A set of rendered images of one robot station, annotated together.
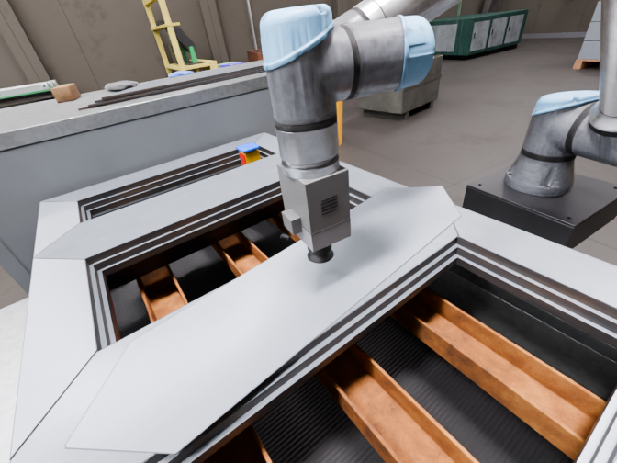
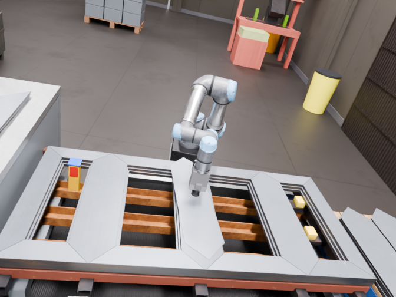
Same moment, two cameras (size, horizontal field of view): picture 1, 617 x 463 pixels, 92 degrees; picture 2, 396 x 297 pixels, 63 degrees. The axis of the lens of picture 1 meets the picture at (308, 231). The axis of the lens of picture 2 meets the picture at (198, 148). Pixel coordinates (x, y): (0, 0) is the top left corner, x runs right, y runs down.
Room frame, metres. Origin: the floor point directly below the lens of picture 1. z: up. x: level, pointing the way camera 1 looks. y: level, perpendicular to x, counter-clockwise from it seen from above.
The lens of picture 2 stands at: (-0.01, 1.22, 1.90)
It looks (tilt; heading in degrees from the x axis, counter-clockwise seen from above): 30 degrees down; 289
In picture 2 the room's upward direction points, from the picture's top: 14 degrees clockwise
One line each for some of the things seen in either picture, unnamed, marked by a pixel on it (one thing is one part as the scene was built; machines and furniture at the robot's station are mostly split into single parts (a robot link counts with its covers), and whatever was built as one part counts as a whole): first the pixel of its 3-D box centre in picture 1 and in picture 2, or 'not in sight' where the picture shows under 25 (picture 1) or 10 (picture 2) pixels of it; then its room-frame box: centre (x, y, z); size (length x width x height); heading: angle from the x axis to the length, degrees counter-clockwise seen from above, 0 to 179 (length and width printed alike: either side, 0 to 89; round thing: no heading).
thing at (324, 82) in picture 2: not in sight; (320, 91); (0.07, -4.69, 0.35); 0.45 x 0.44 x 0.69; 25
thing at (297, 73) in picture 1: (303, 70); (207, 149); (0.37, -0.02, 1.16); 0.09 x 0.08 x 0.11; 107
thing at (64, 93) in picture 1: (66, 93); not in sight; (1.31, 0.86, 1.07); 0.10 x 0.06 x 0.05; 17
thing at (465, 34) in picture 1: (464, 35); not in sight; (9.29, -4.89, 0.42); 2.13 x 1.95 x 0.84; 116
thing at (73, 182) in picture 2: (254, 177); (74, 178); (0.97, 0.16, 0.78); 0.05 x 0.05 x 0.19; 32
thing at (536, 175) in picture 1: (542, 166); (190, 137); (0.69, -0.64, 0.82); 0.15 x 0.15 x 0.10
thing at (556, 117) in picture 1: (562, 121); (195, 122); (0.69, -0.64, 0.94); 0.13 x 0.12 x 0.14; 17
